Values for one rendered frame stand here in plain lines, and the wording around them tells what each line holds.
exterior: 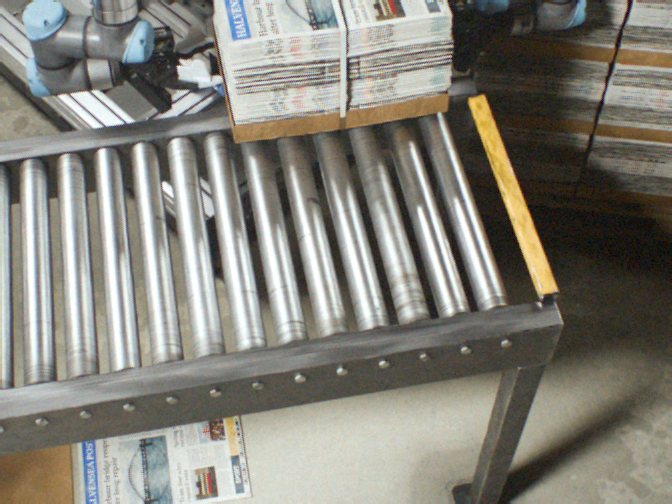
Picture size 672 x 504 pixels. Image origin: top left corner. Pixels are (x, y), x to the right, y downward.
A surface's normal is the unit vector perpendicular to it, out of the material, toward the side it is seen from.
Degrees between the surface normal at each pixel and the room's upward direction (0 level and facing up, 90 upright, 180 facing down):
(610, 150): 90
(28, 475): 0
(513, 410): 90
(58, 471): 0
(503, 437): 90
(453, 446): 0
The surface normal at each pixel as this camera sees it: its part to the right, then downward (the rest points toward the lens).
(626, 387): 0.00, -0.58
